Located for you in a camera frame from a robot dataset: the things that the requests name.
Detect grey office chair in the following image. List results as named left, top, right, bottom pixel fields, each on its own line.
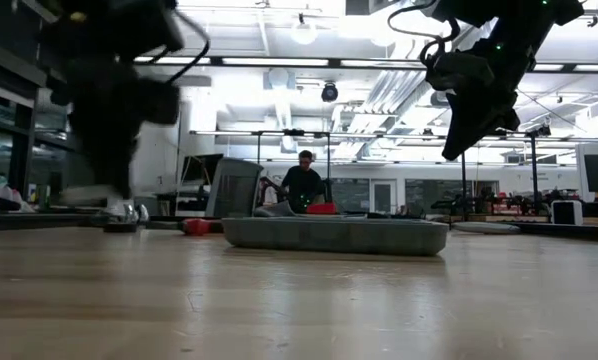
left=204, top=157, right=265, bottom=220

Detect grey plastic tool case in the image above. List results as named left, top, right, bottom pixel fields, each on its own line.
left=221, top=216, right=450, bottom=257

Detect clear safety glasses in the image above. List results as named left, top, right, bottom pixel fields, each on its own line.
left=91, top=197, right=151, bottom=226

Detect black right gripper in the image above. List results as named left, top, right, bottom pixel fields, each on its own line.
left=442, top=34, right=535, bottom=161

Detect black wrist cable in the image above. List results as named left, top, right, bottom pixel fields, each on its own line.
left=386, top=0, right=461, bottom=69
left=148, top=8, right=212, bottom=85

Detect white box device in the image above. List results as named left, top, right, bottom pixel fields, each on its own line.
left=551, top=199, right=585, bottom=227

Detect white door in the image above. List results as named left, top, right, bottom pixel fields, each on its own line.
left=370, top=179, right=398, bottom=214

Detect red parts bins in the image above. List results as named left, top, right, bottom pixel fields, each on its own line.
left=489, top=192, right=526, bottom=216

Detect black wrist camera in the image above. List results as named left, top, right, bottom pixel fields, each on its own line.
left=425, top=51, right=496, bottom=95
left=137, top=78, right=181, bottom=126

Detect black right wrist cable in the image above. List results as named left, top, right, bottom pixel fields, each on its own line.
left=386, top=0, right=461, bottom=69

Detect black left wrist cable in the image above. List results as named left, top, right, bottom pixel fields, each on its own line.
left=148, top=8, right=212, bottom=85

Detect black round ceiling spotlight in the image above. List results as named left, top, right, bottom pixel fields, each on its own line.
left=320, top=81, right=340, bottom=104

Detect black tape roll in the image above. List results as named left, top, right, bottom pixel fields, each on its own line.
left=102, top=221, right=140, bottom=235

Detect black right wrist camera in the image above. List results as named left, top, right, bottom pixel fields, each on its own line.
left=425, top=51, right=496, bottom=95

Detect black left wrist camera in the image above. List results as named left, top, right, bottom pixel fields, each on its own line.
left=137, top=78, right=181, bottom=126

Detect person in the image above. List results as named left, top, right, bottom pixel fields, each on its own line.
left=280, top=149, right=326, bottom=215

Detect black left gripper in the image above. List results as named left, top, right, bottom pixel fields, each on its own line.
left=53, top=55, right=148, bottom=200

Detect plain black work glove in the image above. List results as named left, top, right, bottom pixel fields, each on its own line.
left=366, top=210, right=427, bottom=221

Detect red-handled pliers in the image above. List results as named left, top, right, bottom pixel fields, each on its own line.
left=181, top=217, right=226, bottom=237

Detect round white ceiling lamp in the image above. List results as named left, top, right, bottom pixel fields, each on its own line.
left=291, top=22, right=317, bottom=47

